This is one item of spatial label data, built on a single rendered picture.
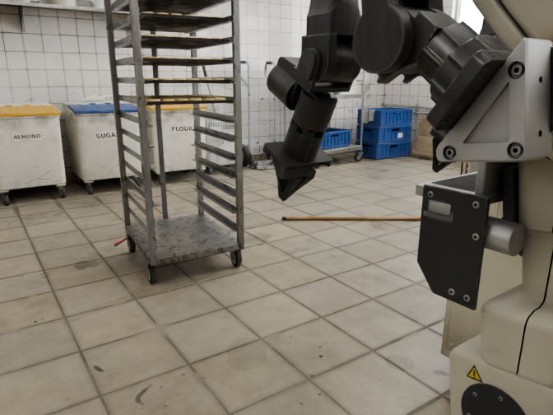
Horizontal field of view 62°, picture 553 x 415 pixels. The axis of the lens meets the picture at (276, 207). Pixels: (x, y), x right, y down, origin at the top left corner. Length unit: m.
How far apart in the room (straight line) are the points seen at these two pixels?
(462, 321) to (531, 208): 0.95
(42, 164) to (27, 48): 1.13
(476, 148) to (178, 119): 4.01
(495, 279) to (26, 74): 4.18
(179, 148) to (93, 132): 0.78
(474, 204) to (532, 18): 0.23
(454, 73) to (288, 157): 0.31
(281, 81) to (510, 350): 0.50
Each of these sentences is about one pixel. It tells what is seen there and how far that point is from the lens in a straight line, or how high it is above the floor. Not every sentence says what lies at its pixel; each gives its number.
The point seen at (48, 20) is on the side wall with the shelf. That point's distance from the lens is 4.83.
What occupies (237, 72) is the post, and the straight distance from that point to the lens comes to 2.23.
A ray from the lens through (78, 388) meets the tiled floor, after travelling 1.73.
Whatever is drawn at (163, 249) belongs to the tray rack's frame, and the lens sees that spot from 2.37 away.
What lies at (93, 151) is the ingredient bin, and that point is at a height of 0.37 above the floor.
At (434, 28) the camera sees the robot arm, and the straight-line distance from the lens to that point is 0.54.
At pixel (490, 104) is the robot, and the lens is 0.51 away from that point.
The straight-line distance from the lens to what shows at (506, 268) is 1.46.
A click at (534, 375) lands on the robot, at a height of 0.60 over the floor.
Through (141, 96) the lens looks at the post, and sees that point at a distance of 2.10.
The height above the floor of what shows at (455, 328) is 0.20.
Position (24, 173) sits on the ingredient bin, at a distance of 4.17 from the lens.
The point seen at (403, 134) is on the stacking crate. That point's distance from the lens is 6.16.
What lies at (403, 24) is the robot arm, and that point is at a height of 1.02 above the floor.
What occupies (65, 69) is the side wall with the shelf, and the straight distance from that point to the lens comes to 4.82.
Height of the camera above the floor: 0.97
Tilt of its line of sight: 16 degrees down
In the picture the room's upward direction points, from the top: straight up
